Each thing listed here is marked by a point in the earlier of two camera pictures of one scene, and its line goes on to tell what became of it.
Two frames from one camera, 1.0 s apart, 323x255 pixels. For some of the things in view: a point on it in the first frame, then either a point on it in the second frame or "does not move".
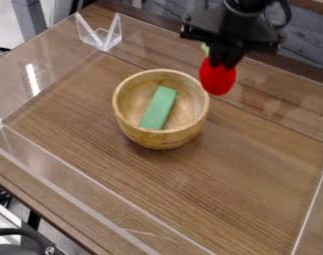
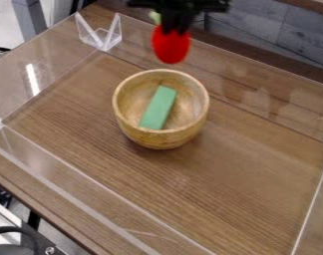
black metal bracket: (43, 246) does not move
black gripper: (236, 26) to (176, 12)
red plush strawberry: (218, 78) to (171, 46)
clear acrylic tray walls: (109, 132) does not move
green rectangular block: (160, 107) does not move
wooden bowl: (162, 108) does not move
